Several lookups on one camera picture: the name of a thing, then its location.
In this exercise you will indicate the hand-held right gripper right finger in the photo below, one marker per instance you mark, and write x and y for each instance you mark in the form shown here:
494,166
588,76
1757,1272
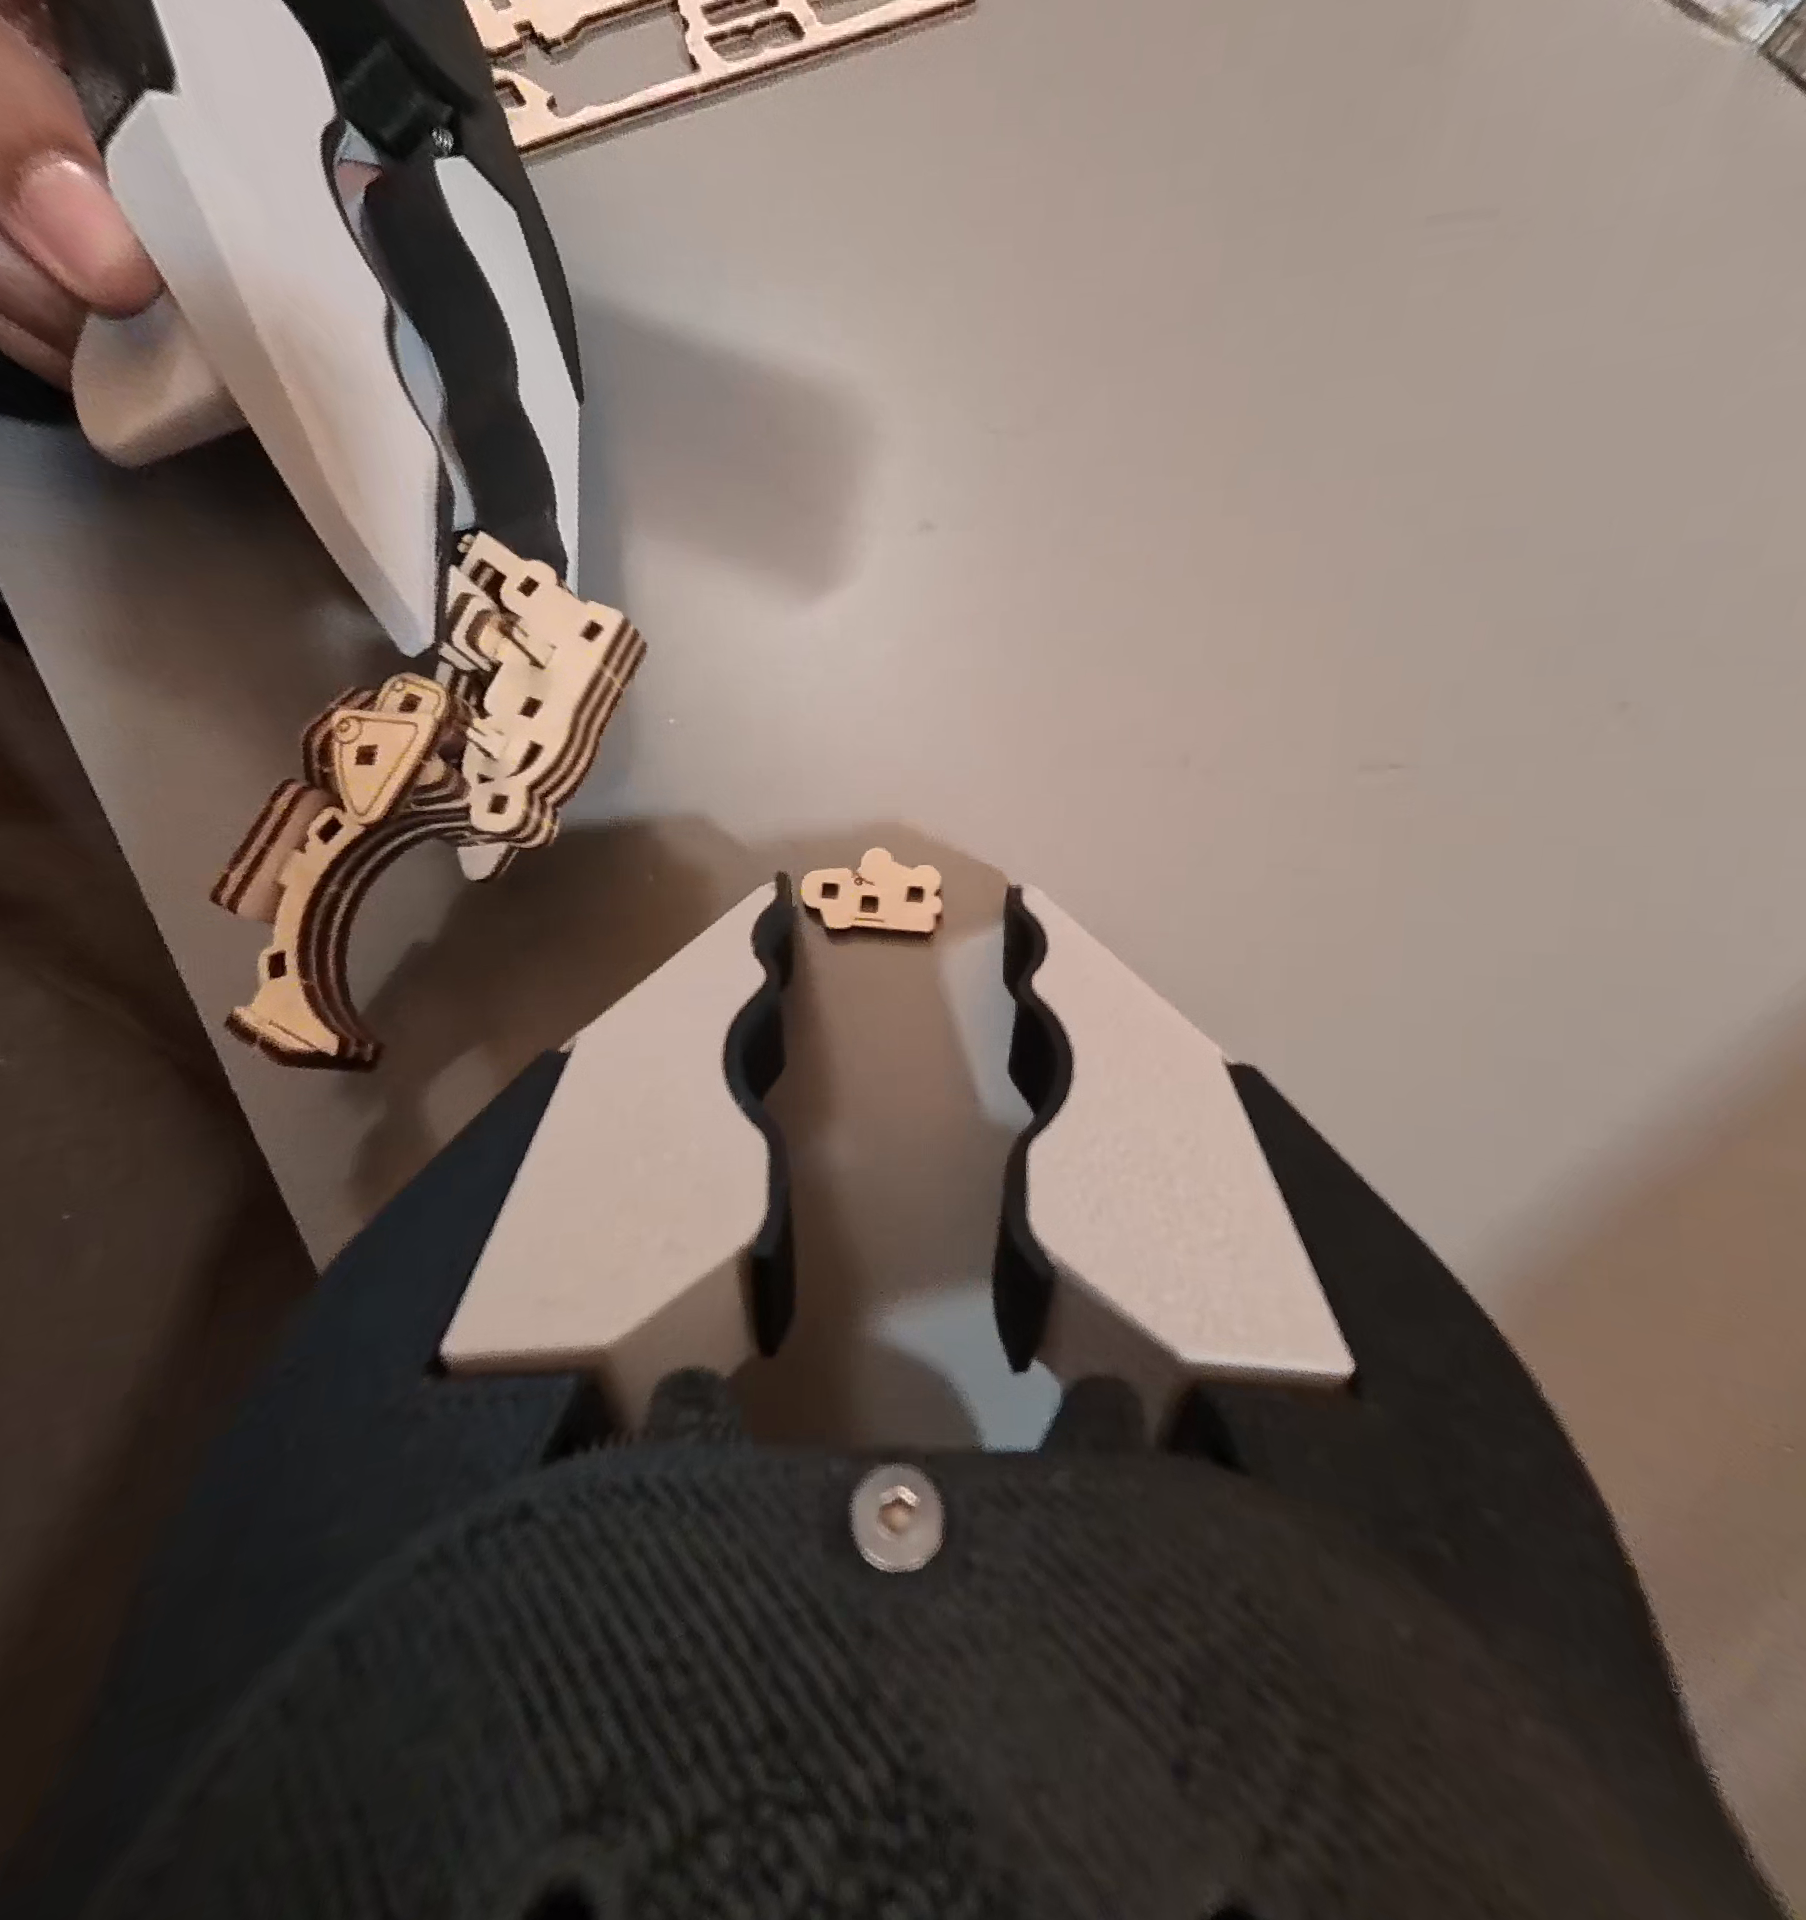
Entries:
1174,1201

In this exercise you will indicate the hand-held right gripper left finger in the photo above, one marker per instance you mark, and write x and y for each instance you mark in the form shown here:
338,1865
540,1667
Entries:
619,1201

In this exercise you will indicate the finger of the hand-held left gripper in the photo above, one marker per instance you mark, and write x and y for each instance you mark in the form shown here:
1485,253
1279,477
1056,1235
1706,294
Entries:
535,375
273,300

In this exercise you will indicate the layered wooden puzzle model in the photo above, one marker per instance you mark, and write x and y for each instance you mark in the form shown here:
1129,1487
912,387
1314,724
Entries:
543,707

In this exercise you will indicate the small wooden puzzle piece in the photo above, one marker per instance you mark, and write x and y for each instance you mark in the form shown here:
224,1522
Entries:
881,900

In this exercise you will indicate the person's left hand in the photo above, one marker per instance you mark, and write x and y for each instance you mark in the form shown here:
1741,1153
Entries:
34,196

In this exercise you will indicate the wooden puzzle parts sheet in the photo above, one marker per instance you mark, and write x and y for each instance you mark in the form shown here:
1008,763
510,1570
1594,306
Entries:
693,86

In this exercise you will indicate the person's brown clothing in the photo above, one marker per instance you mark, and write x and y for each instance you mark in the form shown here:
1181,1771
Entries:
77,1201

